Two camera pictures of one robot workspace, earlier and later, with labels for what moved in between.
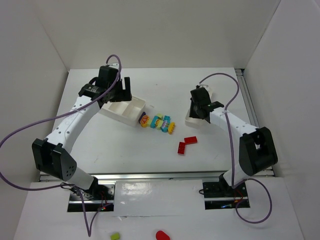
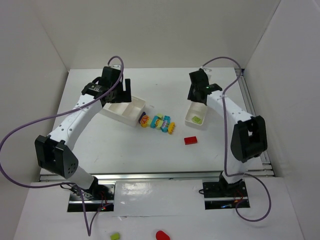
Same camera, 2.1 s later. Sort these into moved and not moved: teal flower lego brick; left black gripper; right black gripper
Moved: right black gripper
Not moved: teal flower lego brick; left black gripper
